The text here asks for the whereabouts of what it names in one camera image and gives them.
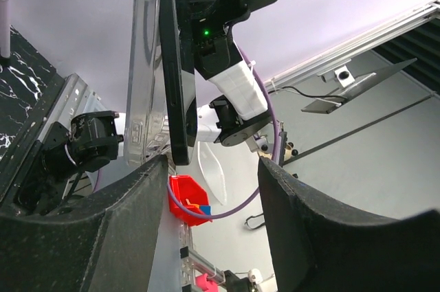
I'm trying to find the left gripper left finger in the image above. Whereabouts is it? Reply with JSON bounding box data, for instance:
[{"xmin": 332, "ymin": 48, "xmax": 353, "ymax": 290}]
[{"xmin": 1, "ymin": 155, "xmax": 168, "ymax": 291}]

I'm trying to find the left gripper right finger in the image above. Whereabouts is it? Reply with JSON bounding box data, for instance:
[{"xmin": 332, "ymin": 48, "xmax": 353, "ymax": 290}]
[{"xmin": 258, "ymin": 158, "xmax": 439, "ymax": 291}]

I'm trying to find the clear magsafe phone case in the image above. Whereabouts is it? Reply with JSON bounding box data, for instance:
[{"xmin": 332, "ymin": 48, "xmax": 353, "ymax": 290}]
[{"xmin": 124, "ymin": 0, "xmax": 169, "ymax": 167}]

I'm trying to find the dark phone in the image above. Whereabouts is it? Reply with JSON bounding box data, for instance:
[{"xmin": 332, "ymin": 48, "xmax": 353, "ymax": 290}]
[{"xmin": 159, "ymin": 0, "xmax": 197, "ymax": 166}]

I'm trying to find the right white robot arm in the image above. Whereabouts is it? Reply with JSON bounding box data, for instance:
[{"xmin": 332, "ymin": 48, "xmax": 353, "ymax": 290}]
[{"xmin": 41, "ymin": 0, "xmax": 277, "ymax": 178}]

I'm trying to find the red plastic parts bin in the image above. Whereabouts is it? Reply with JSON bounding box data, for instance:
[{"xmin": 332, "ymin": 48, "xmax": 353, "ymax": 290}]
[{"xmin": 168, "ymin": 175, "xmax": 211, "ymax": 227}]

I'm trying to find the white perforated music stand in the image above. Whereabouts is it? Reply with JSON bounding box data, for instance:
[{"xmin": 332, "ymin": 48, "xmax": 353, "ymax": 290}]
[{"xmin": 0, "ymin": 0, "xmax": 11, "ymax": 62}]

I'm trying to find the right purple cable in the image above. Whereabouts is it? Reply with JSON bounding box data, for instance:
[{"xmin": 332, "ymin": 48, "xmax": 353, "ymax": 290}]
[{"xmin": 166, "ymin": 47, "xmax": 278, "ymax": 221}]

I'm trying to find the grey metal bracket plate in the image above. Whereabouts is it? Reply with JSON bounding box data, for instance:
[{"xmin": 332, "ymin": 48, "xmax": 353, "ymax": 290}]
[{"xmin": 301, "ymin": 58, "xmax": 417, "ymax": 114}]

